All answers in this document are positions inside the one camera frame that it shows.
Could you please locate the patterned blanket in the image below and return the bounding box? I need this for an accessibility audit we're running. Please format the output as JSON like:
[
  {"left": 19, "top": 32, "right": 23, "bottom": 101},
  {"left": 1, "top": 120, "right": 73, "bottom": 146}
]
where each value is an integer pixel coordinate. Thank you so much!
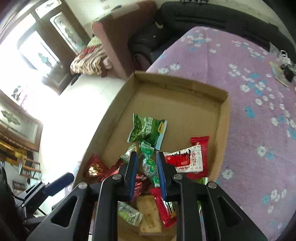
[{"left": 70, "top": 36, "right": 113, "bottom": 77}]

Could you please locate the red snack packet with logo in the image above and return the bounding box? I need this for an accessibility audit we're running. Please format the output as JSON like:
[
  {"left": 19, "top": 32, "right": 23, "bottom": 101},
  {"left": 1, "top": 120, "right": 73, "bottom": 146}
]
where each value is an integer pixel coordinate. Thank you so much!
[{"left": 187, "top": 136, "right": 210, "bottom": 180}]

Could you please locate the olive flat pouch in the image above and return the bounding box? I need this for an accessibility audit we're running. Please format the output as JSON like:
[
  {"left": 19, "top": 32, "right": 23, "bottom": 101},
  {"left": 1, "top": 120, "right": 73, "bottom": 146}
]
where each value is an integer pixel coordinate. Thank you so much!
[{"left": 269, "top": 61, "right": 289, "bottom": 87}]

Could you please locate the black small pot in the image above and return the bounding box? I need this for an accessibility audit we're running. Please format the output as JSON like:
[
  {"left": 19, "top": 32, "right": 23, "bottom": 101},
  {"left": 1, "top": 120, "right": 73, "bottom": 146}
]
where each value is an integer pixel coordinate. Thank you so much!
[{"left": 280, "top": 64, "right": 295, "bottom": 83}]

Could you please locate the shiny red foil snack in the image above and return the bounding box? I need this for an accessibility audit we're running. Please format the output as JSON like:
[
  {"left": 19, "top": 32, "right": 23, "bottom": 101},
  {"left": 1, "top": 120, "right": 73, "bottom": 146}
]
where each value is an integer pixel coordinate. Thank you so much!
[{"left": 98, "top": 159, "right": 151, "bottom": 202}]

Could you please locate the red snack bar packet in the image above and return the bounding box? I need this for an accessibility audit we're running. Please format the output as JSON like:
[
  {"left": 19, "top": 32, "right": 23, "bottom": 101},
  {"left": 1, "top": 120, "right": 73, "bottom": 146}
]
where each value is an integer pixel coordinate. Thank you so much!
[{"left": 149, "top": 187, "right": 177, "bottom": 228}]

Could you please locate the red white snack packet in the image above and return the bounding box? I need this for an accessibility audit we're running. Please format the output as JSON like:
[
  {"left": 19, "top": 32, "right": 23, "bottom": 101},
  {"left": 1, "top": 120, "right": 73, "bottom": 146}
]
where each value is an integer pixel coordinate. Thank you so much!
[{"left": 163, "top": 145, "right": 202, "bottom": 173}]

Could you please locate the white green snack packet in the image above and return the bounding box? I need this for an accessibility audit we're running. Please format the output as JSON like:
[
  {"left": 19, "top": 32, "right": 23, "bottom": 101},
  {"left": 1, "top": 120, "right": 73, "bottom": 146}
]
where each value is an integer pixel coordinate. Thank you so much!
[{"left": 118, "top": 201, "right": 144, "bottom": 227}]

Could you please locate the brown pink armchair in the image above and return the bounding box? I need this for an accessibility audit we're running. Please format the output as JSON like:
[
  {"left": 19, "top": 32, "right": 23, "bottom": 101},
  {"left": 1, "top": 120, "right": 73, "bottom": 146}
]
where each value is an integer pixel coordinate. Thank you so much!
[{"left": 91, "top": 1, "right": 162, "bottom": 80}]

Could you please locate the small green clear candy packet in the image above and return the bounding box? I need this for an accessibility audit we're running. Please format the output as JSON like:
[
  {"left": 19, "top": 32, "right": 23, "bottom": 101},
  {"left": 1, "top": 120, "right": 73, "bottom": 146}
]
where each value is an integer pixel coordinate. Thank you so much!
[{"left": 120, "top": 143, "right": 139, "bottom": 163}]

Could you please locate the black leather sofa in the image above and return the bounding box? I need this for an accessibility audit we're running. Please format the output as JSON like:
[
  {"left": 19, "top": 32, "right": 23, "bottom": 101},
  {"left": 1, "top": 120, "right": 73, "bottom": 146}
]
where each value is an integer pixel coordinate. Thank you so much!
[{"left": 128, "top": 1, "right": 295, "bottom": 64}]

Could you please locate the green pea snack packet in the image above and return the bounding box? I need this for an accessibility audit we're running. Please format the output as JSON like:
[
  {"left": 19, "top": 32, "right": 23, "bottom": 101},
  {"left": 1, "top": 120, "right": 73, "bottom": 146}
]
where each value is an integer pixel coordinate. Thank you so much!
[{"left": 127, "top": 113, "right": 168, "bottom": 151}]

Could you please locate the cardboard tray box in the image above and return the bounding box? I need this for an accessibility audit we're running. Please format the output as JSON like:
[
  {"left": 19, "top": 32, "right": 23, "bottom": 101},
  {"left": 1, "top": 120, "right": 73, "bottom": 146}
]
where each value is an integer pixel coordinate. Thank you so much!
[{"left": 74, "top": 70, "right": 231, "bottom": 241}]

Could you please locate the purple floral tablecloth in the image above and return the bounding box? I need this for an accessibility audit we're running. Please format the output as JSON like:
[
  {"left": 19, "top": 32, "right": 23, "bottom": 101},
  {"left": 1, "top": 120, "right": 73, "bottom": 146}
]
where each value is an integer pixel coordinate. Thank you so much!
[{"left": 149, "top": 27, "right": 295, "bottom": 240}]

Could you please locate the dark red snack packet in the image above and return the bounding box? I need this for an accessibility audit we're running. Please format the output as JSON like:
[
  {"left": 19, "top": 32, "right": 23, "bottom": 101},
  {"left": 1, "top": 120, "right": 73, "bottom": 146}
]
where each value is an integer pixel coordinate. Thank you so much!
[{"left": 85, "top": 154, "right": 108, "bottom": 178}]

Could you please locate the yellow cake bar packet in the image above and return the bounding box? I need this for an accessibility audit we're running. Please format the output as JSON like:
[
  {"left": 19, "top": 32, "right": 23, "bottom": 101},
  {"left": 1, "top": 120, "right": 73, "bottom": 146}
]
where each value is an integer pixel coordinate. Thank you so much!
[{"left": 137, "top": 195, "right": 163, "bottom": 236}]

